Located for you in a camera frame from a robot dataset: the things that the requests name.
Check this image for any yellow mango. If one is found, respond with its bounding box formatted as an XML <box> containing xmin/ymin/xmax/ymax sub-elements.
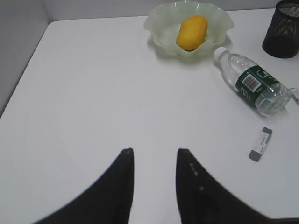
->
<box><xmin>176</xmin><ymin>15</ymin><xmax>208</xmax><ymax>51</ymax></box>

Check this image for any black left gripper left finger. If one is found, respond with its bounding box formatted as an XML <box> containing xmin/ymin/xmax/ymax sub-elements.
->
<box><xmin>38</xmin><ymin>148</ymin><xmax>134</xmax><ymax>224</ymax></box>

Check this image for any clear water bottle green label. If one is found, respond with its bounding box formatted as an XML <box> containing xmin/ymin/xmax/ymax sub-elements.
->
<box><xmin>214</xmin><ymin>47</ymin><xmax>292</xmax><ymax>116</ymax></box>

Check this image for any black mesh pen holder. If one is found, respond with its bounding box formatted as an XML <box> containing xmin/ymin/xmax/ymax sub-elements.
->
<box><xmin>262</xmin><ymin>0</ymin><xmax>299</xmax><ymax>58</ymax></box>

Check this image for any translucent green wavy plate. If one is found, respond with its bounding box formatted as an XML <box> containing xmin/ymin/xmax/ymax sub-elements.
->
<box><xmin>143</xmin><ymin>0</ymin><xmax>235</xmax><ymax>58</ymax></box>

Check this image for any white eraser left front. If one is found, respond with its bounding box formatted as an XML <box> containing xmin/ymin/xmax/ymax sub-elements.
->
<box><xmin>249</xmin><ymin>127</ymin><xmax>273</xmax><ymax>162</ymax></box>

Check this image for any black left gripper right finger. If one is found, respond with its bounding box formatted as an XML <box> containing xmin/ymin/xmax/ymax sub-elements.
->
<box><xmin>177</xmin><ymin>148</ymin><xmax>299</xmax><ymax>224</ymax></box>

